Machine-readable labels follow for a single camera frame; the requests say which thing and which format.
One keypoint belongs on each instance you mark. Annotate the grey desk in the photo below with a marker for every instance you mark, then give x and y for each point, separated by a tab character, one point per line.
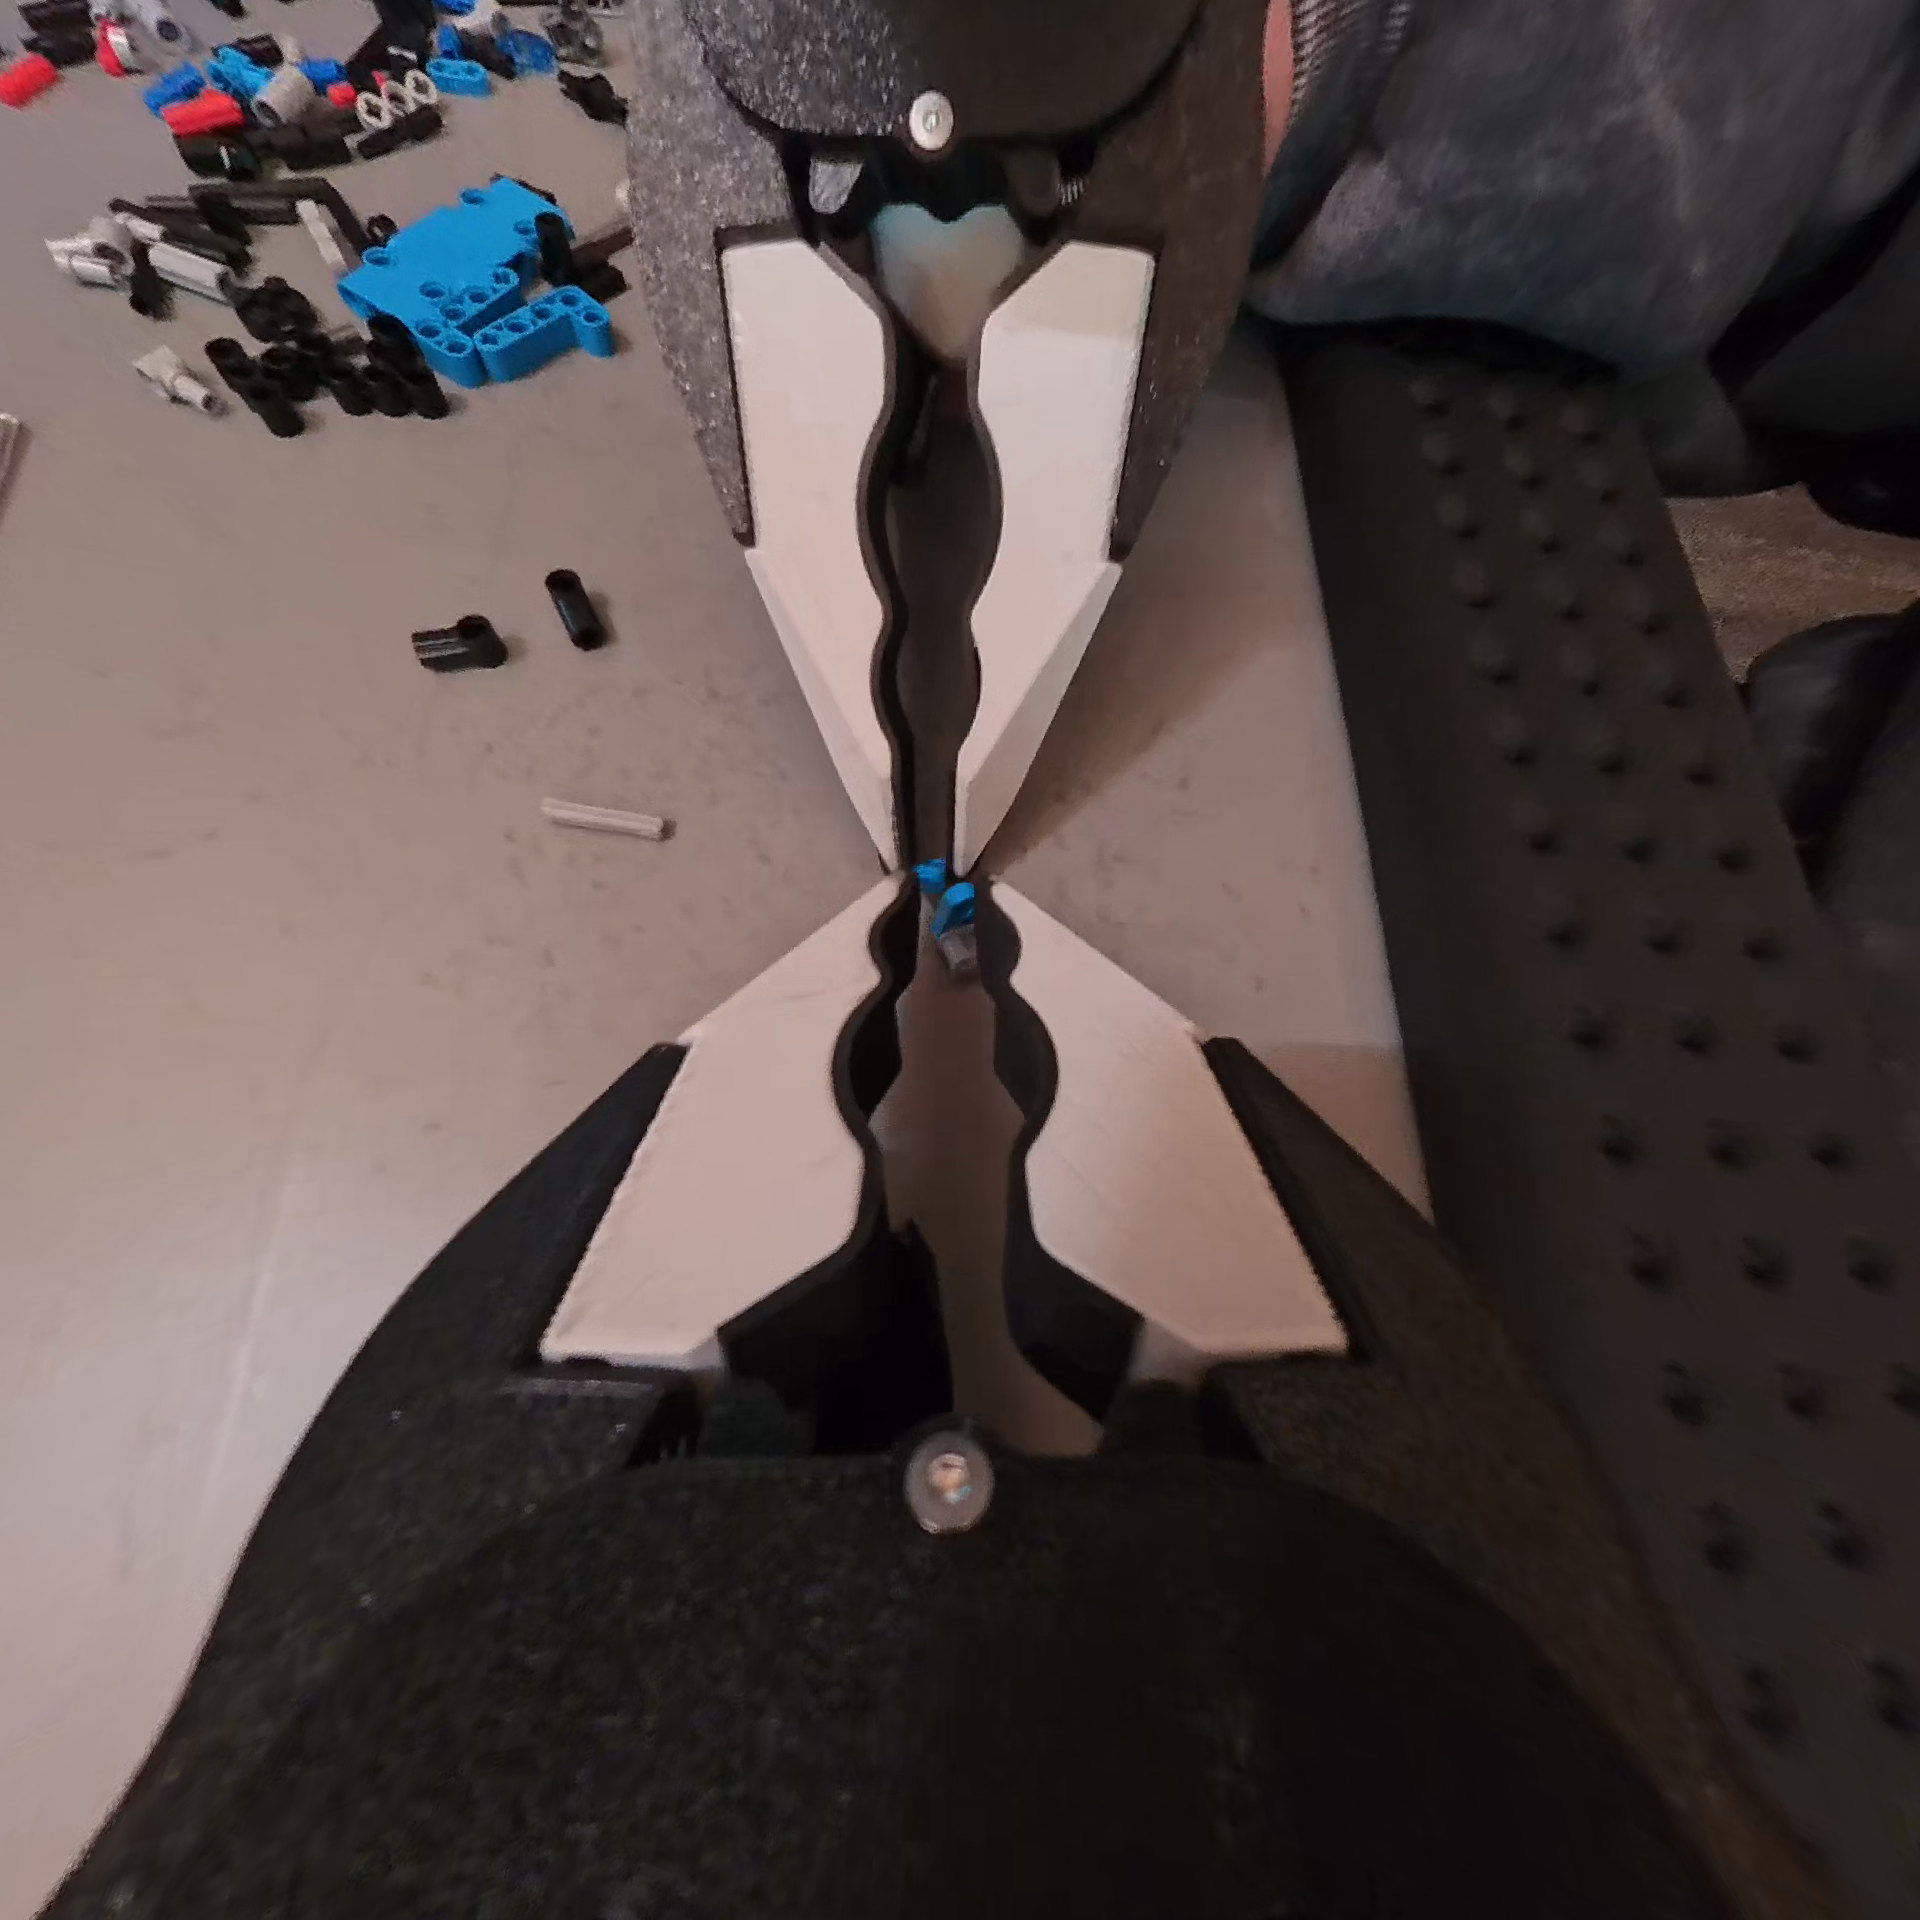
301	1050

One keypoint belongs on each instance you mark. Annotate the black tube connector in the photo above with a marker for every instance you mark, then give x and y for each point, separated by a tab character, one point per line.
578	608
458	643

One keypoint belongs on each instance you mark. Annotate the blue angled beam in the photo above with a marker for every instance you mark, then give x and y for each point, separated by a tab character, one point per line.
517	333

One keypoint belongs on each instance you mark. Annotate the long grey axle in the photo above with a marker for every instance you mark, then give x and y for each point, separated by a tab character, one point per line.
609	818

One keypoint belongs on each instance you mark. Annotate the pile of building pieces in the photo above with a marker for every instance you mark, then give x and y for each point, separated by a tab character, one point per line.
285	368

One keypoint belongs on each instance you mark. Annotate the blue panel piece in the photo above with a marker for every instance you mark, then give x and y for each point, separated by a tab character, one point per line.
452	247

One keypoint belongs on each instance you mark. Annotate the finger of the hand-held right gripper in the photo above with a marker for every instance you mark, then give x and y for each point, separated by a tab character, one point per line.
1065	451
796	451

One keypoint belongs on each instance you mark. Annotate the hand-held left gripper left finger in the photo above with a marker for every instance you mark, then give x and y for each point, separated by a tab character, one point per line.
704	1201

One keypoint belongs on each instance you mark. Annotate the dark perforated panel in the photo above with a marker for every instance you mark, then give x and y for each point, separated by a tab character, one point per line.
1650	1050

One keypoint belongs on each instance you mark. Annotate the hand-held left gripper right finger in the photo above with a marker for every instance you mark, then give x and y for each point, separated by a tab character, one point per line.
1170	1201

